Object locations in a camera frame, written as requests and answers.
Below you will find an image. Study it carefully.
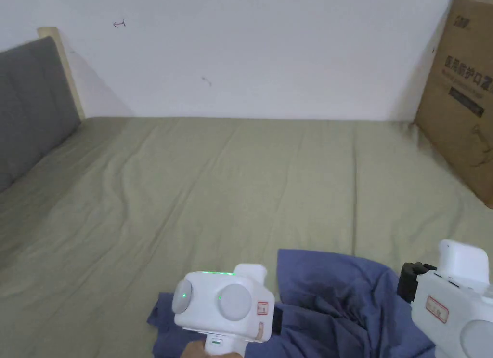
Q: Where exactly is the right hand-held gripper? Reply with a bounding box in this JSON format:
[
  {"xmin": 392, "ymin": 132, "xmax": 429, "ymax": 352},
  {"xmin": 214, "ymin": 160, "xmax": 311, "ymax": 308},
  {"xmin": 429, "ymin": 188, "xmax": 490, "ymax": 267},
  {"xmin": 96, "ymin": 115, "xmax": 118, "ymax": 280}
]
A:
[{"xmin": 397, "ymin": 239, "xmax": 493, "ymax": 358}]

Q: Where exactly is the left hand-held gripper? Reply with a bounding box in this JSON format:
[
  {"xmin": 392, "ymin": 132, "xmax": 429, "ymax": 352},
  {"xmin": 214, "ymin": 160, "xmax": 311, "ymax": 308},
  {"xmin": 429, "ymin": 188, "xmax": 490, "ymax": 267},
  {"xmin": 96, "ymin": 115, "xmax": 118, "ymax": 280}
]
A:
[{"xmin": 171, "ymin": 263, "xmax": 283, "ymax": 358}]

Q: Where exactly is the dark blue shirt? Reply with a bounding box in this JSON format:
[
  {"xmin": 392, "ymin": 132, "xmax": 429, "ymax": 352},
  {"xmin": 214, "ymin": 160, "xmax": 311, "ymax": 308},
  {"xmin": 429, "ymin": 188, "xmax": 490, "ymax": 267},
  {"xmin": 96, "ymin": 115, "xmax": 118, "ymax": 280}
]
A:
[{"xmin": 146, "ymin": 248, "xmax": 438, "ymax": 358}]

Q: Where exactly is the person's left hand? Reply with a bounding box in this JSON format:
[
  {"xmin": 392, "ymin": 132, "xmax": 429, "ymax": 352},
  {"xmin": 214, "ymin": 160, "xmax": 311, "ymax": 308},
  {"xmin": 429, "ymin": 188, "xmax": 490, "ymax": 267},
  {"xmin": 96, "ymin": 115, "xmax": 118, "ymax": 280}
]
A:
[{"xmin": 181, "ymin": 340, "xmax": 208, "ymax": 358}]

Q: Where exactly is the bed with pale green sheet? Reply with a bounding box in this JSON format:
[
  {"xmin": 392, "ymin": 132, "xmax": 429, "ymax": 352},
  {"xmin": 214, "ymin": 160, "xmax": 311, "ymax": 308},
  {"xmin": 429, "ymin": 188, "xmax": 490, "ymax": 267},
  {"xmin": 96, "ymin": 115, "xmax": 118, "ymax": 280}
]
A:
[{"xmin": 0, "ymin": 117, "xmax": 493, "ymax": 358}]

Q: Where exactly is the brown cardboard carton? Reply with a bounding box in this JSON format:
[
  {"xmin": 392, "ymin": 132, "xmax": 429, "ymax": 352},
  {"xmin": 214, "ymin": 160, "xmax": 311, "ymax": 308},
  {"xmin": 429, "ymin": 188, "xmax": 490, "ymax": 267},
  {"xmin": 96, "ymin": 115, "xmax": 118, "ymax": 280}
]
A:
[{"xmin": 413, "ymin": 0, "xmax": 493, "ymax": 209}]

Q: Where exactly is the grey padded headboard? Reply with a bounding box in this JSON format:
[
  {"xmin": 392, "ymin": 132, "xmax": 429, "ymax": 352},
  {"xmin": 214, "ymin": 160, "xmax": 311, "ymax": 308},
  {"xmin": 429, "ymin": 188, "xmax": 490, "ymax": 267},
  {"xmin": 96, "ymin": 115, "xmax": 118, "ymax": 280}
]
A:
[{"xmin": 0, "ymin": 26, "xmax": 86, "ymax": 194}]

